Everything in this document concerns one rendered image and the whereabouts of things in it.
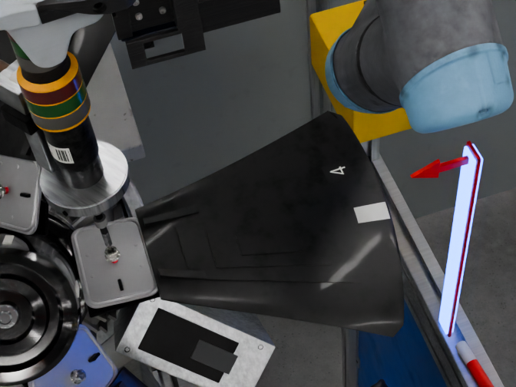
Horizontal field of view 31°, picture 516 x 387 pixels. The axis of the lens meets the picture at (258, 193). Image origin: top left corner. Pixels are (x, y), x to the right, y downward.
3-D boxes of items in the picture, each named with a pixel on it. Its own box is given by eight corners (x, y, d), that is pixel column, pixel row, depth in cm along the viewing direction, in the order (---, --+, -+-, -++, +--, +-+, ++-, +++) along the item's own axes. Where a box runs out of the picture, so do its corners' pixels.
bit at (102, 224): (100, 245, 81) (87, 209, 76) (108, 236, 81) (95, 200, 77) (108, 250, 80) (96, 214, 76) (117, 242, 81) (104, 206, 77)
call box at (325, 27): (310, 71, 126) (308, 11, 118) (379, 52, 128) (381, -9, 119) (352, 154, 117) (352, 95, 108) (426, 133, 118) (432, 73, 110)
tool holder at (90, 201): (8, 181, 75) (-32, 96, 67) (69, 127, 78) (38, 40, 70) (87, 232, 71) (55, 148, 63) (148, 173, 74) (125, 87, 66)
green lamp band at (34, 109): (13, 102, 66) (8, 90, 65) (56, 66, 68) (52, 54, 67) (56, 127, 64) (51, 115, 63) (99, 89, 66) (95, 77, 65)
